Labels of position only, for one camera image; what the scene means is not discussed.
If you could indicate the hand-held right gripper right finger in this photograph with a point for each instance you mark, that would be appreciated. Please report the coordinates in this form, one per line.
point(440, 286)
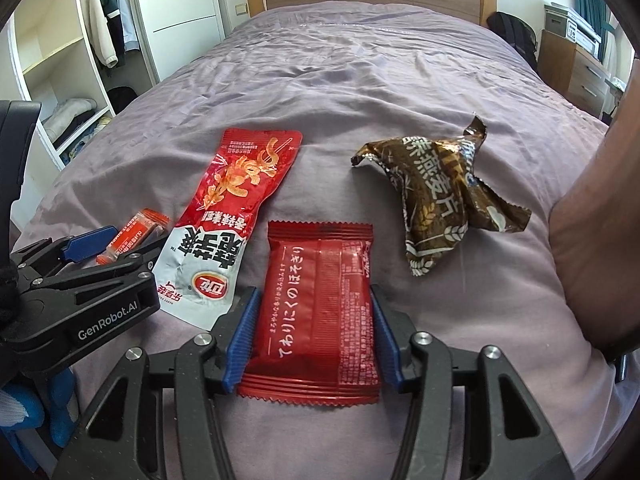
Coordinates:
point(385, 340)

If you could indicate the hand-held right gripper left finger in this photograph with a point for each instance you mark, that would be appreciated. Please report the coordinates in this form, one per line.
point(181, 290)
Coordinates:
point(242, 330)

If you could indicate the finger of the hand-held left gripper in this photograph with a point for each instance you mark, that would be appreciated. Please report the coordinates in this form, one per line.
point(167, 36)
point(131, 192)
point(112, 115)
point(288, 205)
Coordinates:
point(85, 247)
point(115, 267)

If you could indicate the small orange candy packet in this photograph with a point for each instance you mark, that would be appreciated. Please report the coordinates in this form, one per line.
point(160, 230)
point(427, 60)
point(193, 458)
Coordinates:
point(137, 227)

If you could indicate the dark red snack packet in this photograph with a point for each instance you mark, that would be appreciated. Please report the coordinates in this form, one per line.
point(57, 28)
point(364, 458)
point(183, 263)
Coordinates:
point(320, 310)

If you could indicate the red and white snack packet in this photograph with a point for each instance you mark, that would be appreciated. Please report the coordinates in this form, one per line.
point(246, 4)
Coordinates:
point(235, 200)

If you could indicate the brown snack packet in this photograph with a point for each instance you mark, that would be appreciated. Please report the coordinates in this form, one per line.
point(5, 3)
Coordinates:
point(440, 200)

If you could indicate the person's left hand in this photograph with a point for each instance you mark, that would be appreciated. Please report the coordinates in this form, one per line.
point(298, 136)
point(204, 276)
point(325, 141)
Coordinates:
point(57, 405)

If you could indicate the pile of mixed clothes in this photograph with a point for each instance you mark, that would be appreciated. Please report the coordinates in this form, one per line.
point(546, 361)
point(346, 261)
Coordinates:
point(90, 135)

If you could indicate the folded white clothes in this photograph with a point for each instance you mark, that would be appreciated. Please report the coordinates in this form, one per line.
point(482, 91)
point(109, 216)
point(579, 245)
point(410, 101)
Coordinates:
point(65, 115)

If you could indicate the black bag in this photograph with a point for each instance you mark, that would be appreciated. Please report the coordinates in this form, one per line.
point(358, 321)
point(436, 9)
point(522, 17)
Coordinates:
point(121, 97)

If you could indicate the white open shelf unit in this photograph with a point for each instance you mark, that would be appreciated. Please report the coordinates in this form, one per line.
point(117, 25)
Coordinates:
point(55, 60)

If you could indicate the white hanging jacket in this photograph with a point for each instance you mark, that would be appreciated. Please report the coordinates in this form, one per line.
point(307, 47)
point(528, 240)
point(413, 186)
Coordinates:
point(100, 30)

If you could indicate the dark hanging jacket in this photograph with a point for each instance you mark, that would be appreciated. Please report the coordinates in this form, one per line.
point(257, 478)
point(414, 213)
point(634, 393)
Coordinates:
point(112, 0)

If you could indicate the white wardrobe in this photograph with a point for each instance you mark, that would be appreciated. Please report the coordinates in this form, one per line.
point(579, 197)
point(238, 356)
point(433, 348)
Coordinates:
point(175, 5)

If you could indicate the wooden drawer cabinet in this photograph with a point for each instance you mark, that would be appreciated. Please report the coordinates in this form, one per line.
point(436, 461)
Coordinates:
point(570, 70)

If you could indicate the black backpack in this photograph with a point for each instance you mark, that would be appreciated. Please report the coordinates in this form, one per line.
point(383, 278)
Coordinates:
point(515, 30)

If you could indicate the white printer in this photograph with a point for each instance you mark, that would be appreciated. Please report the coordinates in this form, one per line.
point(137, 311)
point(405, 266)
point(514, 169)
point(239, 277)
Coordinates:
point(570, 22)

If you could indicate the wall socket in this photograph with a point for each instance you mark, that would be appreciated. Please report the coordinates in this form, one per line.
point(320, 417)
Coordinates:
point(241, 9)

